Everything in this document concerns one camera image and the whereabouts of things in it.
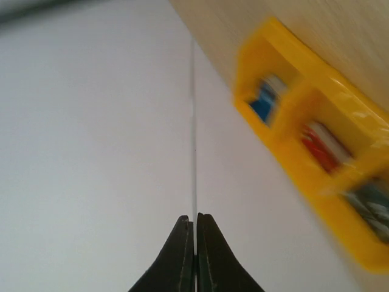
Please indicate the yellow bin middle of row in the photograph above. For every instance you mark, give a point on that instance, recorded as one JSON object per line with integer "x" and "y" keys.
{"x": 333, "y": 132}

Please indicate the black cards stack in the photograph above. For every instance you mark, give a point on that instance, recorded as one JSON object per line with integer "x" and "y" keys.
{"x": 370, "y": 201}

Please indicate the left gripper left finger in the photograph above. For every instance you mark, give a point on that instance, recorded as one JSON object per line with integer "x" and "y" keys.
{"x": 173, "y": 268}

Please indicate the yellow bin of row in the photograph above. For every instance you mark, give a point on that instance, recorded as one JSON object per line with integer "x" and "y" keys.
{"x": 333, "y": 132}
{"x": 358, "y": 218}
{"x": 269, "y": 63}

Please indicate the thin card seen edge-on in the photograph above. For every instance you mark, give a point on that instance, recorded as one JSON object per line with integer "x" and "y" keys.
{"x": 193, "y": 123}

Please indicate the yellow bin leftmost of row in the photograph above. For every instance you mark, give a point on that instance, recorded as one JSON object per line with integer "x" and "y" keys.
{"x": 358, "y": 218}

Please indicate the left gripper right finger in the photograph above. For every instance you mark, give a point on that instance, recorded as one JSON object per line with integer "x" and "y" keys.
{"x": 218, "y": 268}

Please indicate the yellow bin right of row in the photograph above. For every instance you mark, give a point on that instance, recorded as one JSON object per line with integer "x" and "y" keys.
{"x": 269, "y": 63}

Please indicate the red cards stack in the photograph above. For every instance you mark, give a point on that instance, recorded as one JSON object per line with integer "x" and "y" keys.
{"x": 329, "y": 152}

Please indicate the blue cards stack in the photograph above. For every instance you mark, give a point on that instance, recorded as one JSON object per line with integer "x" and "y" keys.
{"x": 268, "y": 94}

